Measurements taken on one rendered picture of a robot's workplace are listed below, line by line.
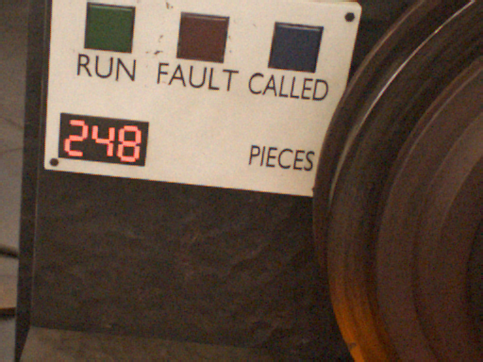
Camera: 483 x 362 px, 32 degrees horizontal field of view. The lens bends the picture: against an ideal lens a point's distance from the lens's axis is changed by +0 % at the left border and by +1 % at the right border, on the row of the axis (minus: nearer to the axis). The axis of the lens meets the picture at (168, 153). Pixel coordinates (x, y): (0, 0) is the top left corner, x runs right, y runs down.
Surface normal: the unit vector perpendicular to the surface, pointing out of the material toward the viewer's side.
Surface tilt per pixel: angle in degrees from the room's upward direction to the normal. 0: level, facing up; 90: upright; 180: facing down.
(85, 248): 90
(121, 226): 90
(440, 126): 90
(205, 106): 90
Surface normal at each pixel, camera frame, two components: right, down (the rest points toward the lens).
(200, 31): -0.02, 0.39
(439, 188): -0.86, -0.10
